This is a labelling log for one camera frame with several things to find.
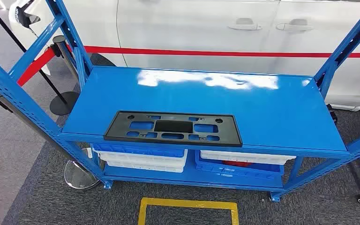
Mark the black plastic frame part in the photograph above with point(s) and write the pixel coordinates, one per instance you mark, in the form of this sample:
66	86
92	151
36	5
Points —
118	128

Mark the blue metal shelf rack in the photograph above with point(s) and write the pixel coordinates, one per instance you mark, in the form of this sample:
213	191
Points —
198	99

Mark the red barrier belt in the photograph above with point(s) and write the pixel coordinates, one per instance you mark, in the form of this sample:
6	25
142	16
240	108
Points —
198	52
40	63

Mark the red plastic item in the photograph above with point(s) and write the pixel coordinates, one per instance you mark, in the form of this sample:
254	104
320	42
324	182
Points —
237	163

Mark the white car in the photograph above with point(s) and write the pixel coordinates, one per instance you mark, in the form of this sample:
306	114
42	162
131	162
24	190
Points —
183	24

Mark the black pole with disc base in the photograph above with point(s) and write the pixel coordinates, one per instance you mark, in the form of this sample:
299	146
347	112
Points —
64	104

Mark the chrome barrier post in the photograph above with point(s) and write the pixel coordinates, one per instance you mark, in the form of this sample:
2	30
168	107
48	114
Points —
80	175
60	42

